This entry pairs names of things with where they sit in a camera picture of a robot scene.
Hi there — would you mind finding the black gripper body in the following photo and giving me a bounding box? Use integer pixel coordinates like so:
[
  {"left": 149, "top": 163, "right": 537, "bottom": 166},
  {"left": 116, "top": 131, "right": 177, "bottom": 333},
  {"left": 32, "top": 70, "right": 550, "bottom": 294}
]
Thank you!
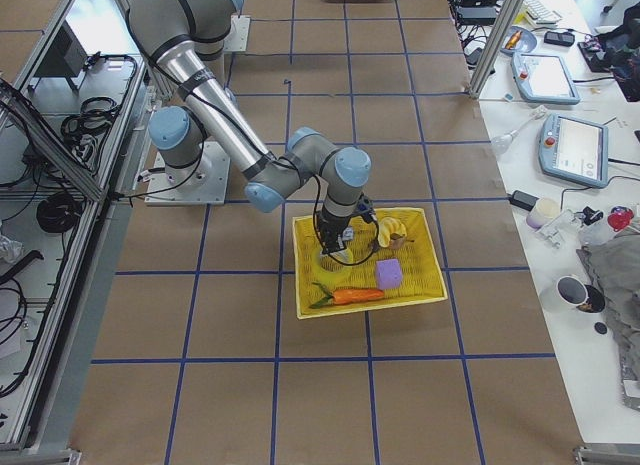
[{"left": 315, "top": 212, "right": 351, "bottom": 254}]

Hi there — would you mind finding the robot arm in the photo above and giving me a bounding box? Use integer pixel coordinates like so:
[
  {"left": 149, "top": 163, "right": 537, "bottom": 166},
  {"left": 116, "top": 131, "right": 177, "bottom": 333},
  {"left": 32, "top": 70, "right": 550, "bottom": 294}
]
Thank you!
[{"left": 126, "top": 0, "right": 375, "bottom": 254}]

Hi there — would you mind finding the toy bread loaf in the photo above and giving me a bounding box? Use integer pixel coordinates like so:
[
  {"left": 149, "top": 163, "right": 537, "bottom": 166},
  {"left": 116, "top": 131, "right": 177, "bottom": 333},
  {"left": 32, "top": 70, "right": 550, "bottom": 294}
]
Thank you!
[{"left": 377, "top": 217, "right": 407, "bottom": 249}]

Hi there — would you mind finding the toy carrot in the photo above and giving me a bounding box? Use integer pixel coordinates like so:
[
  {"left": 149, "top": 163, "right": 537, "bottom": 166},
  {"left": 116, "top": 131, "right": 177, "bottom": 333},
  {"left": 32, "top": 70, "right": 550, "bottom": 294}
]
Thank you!
[{"left": 310, "top": 282, "right": 385, "bottom": 309}]

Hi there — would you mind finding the yellow plastic basket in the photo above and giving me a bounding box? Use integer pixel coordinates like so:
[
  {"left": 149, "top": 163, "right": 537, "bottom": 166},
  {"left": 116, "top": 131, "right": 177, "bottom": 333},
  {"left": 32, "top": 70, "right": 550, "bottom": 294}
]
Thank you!
[{"left": 292, "top": 207, "right": 448, "bottom": 320}]

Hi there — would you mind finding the purple foam cube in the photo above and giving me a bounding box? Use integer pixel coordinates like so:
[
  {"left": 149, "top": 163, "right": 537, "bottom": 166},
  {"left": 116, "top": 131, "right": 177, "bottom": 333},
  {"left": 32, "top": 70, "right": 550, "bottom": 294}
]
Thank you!
[{"left": 375, "top": 258, "right": 403, "bottom": 290}]

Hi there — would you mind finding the black power adapter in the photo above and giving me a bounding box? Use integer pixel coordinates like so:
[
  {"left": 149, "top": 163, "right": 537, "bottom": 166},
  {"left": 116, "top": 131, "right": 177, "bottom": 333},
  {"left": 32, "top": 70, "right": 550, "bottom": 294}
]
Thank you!
[{"left": 508, "top": 190, "right": 539, "bottom": 212}]

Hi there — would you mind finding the white paper cup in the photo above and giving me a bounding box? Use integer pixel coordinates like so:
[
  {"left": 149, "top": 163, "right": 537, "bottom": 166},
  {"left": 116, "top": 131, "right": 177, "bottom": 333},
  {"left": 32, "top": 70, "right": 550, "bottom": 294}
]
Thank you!
[{"left": 539, "top": 275, "right": 589, "bottom": 313}]

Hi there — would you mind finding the lower teach pendant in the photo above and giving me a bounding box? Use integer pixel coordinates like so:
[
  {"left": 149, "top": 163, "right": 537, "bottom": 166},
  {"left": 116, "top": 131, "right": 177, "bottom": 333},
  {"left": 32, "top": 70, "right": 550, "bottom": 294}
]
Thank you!
[{"left": 538, "top": 114, "right": 609, "bottom": 189}]

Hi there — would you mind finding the teach pendant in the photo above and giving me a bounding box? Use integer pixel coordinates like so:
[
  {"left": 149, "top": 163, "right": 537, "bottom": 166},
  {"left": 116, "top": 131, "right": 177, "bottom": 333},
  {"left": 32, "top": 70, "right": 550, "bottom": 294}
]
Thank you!
[
  {"left": 538, "top": 114, "right": 609, "bottom": 189},
  {"left": 511, "top": 52, "right": 581, "bottom": 105}
]

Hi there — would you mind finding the upper teach pendant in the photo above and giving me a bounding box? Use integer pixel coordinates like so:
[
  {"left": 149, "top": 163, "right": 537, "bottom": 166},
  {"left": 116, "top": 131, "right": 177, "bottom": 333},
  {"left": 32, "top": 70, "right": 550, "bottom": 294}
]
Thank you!
[{"left": 511, "top": 52, "right": 581, "bottom": 105}]

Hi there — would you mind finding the blue plate with brass part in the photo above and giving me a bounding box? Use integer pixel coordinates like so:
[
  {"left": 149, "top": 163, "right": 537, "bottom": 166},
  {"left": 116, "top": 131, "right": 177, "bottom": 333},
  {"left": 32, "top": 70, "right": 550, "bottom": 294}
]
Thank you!
[{"left": 500, "top": 26, "right": 538, "bottom": 55}]

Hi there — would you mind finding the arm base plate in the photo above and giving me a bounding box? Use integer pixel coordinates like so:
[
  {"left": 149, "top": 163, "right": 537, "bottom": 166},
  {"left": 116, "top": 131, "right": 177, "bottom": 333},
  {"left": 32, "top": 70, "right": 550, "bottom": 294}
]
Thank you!
[
  {"left": 144, "top": 141, "right": 230, "bottom": 206},
  {"left": 223, "top": 15, "right": 251, "bottom": 53}
]

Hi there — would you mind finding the aluminium frame post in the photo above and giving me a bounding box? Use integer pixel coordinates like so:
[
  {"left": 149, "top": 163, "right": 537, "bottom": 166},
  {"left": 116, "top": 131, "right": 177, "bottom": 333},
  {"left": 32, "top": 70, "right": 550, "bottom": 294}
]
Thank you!
[{"left": 467, "top": 0, "right": 524, "bottom": 99}]

